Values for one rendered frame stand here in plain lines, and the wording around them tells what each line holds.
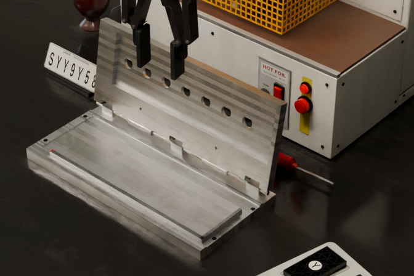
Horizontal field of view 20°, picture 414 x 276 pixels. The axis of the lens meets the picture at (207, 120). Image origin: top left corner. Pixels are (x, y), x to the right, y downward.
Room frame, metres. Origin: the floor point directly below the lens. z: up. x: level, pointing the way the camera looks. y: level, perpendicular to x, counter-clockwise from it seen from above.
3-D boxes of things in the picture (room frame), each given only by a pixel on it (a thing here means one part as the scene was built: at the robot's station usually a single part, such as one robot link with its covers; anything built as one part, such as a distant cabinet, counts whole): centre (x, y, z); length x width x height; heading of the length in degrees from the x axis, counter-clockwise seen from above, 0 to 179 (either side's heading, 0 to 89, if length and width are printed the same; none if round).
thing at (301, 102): (1.78, -0.18, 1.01); 0.03 x 0.02 x 0.03; 49
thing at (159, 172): (1.70, 0.11, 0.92); 0.44 x 0.21 x 0.04; 49
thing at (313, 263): (1.44, -0.18, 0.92); 0.10 x 0.05 x 0.01; 128
